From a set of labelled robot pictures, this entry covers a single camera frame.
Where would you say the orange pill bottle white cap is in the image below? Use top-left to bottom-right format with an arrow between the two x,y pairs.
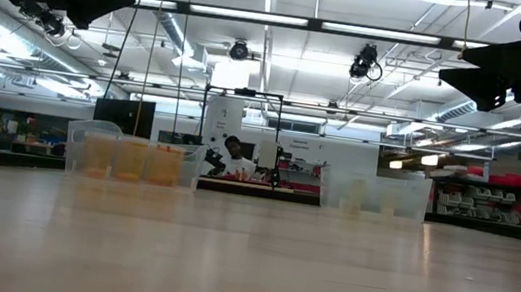
112,136 -> 151,185

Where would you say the clear plastic bin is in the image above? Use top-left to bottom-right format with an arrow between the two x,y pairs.
61,115 -> 210,194
316,163 -> 435,223

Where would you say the rack of grey storage bins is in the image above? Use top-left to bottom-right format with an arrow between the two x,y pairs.
435,182 -> 521,226

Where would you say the black monitor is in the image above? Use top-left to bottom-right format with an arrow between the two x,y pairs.
91,93 -> 157,141

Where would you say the white pillar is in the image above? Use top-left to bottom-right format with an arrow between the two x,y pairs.
199,93 -> 248,164

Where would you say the black ceiling camera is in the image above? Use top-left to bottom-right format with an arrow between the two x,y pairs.
15,0 -> 69,39
227,38 -> 252,64
347,40 -> 387,83

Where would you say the yellow hanging cable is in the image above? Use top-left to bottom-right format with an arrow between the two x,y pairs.
131,0 -> 168,140

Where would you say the thin black hanging cable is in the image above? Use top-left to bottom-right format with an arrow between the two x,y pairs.
169,0 -> 194,134

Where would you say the white wall sign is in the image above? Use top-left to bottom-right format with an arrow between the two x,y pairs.
276,132 -> 381,173

